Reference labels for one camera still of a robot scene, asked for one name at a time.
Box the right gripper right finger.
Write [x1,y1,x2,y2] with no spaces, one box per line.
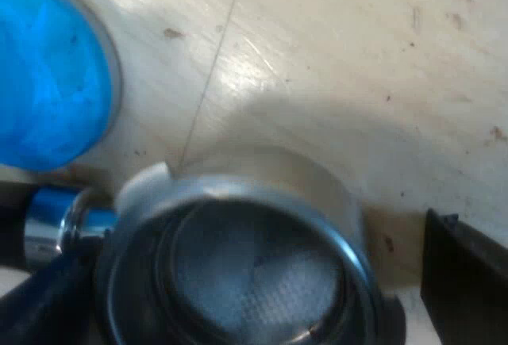
[419,208,508,345]

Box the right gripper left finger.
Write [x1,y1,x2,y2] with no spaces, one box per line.
[0,236,106,345]

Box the bright blue tamper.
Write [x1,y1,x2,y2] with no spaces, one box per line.
[0,0,125,174]

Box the filter holder with red-ended handle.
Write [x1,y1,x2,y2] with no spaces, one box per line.
[0,161,406,345]

